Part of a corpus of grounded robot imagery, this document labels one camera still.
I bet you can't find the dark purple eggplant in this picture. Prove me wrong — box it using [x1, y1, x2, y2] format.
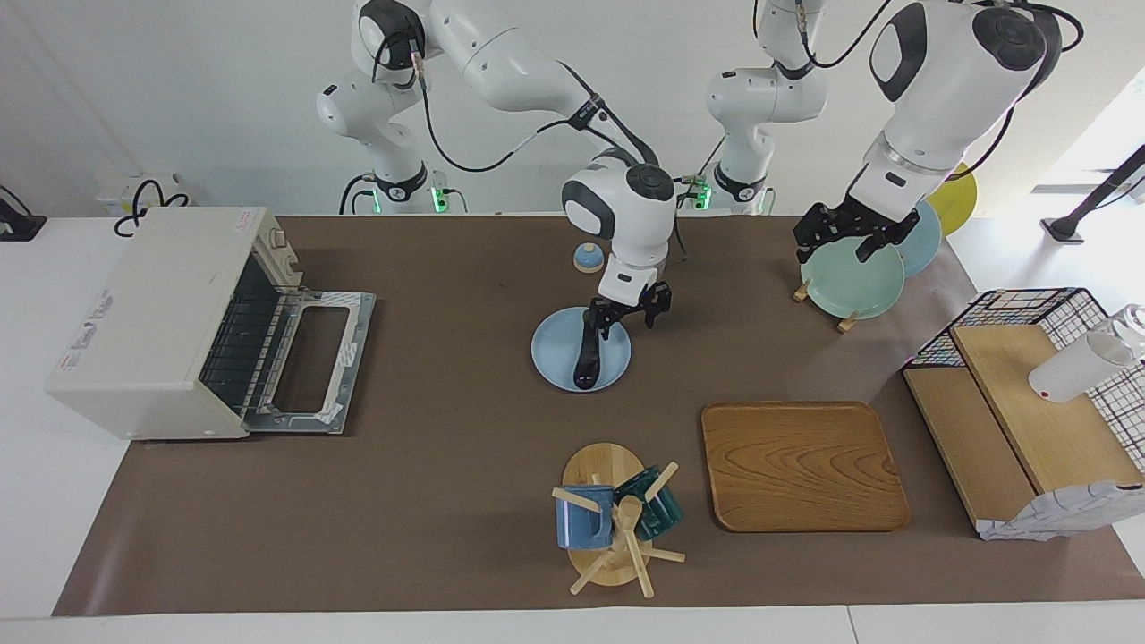
[573, 313, 607, 391]

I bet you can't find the oven door with handle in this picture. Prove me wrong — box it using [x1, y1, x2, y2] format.
[243, 286, 377, 436]

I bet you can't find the white toaster oven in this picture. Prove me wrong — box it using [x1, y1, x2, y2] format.
[45, 208, 305, 441]

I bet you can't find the wooden plate rack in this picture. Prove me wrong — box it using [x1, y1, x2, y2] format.
[793, 279, 861, 335]

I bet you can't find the pale green plate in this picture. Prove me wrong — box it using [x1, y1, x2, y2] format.
[800, 237, 906, 320]

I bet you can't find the light blue racked plate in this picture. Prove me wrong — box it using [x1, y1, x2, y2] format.
[881, 199, 943, 278]

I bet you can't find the yellow plate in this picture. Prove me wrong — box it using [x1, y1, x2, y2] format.
[926, 161, 978, 237]

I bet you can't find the wooden mug tree stand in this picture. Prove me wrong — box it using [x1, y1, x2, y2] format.
[550, 442, 687, 599]

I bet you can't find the dark green mug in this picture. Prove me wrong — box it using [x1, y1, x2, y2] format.
[614, 466, 684, 541]

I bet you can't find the blue mug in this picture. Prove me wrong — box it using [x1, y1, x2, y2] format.
[555, 485, 616, 550]

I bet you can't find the wooden serving tray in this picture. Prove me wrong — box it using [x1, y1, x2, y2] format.
[700, 401, 912, 534]

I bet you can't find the wooden stepped shelf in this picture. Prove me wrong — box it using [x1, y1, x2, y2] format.
[902, 324, 1145, 538]

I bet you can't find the black floor stand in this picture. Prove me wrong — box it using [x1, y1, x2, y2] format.
[1040, 143, 1145, 244]

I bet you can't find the white cup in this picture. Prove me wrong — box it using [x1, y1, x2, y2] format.
[1028, 304, 1145, 404]

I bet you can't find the brown table mat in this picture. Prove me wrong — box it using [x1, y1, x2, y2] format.
[52, 215, 1145, 618]

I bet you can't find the white patterned cloth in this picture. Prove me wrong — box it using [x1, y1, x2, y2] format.
[975, 480, 1145, 542]

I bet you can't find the white power strip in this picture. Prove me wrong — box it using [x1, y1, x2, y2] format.
[97, 173, 193, 220]

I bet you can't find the black desk object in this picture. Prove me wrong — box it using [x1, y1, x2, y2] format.
[0, 185, 47, 242]

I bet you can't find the black base cable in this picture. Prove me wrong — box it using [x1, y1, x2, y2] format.
[666, 134, 727, 211]
[338, 174, 375, 216]

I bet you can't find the black wire basket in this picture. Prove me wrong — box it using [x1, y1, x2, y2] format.
[902, 287, 1145, 475]

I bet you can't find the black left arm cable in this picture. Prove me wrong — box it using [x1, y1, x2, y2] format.
[799, 0, 895, 71]

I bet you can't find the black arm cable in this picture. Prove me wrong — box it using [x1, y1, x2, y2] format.
[371, 18, 681, 269]
[799, 0, 895, 71]

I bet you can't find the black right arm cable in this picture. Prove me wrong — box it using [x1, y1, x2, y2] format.
[371, 18, 681, 269]

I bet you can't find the black power strip cable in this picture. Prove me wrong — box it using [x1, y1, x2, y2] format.
[114, 179, 191, 238]

